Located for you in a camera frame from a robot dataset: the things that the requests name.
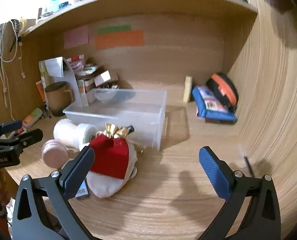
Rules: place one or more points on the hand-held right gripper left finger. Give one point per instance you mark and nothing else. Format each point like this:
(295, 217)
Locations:
(77, 172)

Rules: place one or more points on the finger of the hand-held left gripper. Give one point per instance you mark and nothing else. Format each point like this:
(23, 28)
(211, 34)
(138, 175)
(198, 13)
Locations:
(12, 126)
(31, 136)

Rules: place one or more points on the dark green dropper bottle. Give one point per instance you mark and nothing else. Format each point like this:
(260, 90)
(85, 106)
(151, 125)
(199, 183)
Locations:
(131, 129)

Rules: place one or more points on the teal cup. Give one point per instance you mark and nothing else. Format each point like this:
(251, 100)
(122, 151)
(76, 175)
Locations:
(54, 4)

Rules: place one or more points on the pink round jar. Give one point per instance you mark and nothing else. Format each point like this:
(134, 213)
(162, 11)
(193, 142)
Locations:
(53, 153)

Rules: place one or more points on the wooden desktop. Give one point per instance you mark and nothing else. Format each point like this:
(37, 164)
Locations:
(163, 192)

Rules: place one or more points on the green orange plastic tube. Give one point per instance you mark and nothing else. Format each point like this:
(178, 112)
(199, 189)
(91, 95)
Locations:
(32, 117)

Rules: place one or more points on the small white brown box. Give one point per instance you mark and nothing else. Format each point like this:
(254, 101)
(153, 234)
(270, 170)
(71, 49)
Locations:
(104, 78)

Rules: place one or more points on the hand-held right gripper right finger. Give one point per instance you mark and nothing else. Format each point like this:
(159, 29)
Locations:
(213, 170)

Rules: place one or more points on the white printed carton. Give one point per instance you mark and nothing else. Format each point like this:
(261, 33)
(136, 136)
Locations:
(83, 90)

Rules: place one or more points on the green sticky note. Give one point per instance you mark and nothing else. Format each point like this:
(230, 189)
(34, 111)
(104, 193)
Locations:
(113, 29)

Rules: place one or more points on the orange sticky note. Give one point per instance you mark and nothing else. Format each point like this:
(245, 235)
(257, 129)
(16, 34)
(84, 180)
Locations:
(118, 40)

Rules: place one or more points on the clear plastic storage bin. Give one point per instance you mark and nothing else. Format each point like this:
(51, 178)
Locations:
(128, 110)

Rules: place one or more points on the white desk organiser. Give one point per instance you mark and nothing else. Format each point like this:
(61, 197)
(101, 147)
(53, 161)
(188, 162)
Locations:
(72, 80)

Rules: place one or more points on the white paper sheet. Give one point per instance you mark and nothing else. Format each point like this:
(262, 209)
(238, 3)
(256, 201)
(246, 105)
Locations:
(54, 67)

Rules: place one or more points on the red striped packet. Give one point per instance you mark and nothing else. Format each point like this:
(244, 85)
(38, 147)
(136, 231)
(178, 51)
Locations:
(76, 62)

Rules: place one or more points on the black orange zip case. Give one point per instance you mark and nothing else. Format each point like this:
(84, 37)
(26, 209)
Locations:
(224, 87)

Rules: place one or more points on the cream lotion bottle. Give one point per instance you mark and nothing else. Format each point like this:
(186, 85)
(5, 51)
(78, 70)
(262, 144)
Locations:
(188, 90)

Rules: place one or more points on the blue patterned pouch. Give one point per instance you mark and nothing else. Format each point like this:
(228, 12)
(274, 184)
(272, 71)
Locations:
(213, 112)

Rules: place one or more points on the black pen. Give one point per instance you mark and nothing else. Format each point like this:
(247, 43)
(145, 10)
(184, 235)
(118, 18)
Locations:
(248, 166)

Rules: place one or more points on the pink sticky note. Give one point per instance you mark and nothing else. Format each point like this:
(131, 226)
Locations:
(76, 37)

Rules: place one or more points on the small blue packet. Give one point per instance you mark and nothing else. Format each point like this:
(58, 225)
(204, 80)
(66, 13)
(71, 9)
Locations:
(83, 191)

